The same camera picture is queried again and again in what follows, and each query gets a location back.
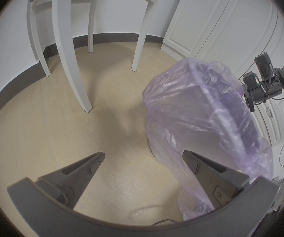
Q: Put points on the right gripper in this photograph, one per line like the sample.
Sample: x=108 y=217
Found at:
x=260 y=95

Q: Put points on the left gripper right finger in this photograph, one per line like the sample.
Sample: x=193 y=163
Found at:
x=213 y=179

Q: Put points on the white wardrobe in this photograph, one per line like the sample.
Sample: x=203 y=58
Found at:
x=206 y=21

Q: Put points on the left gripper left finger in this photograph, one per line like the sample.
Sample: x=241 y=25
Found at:
x=75 y=176

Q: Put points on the white chair grey seat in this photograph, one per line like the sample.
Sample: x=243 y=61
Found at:
x=65 y=46

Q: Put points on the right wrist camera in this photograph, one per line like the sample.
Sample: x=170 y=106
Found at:
x=249 y=79

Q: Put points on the purple plastic bag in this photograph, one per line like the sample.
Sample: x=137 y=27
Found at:
x=181 y=102

